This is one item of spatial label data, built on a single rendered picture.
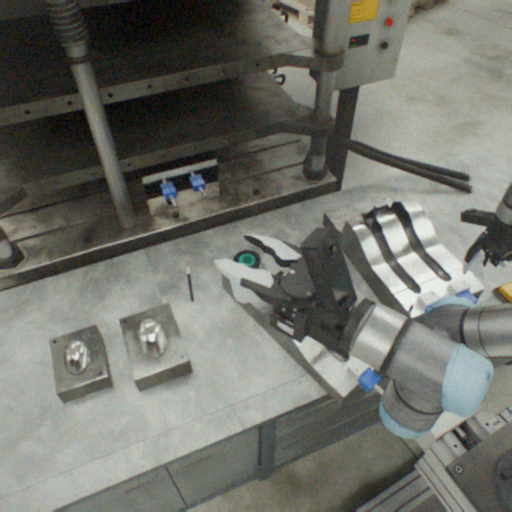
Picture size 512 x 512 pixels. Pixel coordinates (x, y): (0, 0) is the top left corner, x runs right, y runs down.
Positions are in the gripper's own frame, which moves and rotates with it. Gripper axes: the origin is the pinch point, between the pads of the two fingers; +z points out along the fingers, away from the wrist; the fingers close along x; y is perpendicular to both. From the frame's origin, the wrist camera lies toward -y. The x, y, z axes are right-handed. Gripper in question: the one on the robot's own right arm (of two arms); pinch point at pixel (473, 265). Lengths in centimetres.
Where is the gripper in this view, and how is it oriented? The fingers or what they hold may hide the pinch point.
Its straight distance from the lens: 132.3
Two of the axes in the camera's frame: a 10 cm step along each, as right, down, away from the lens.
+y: 3.9, 6.9, -6.0
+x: 9.2, -3.0, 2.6
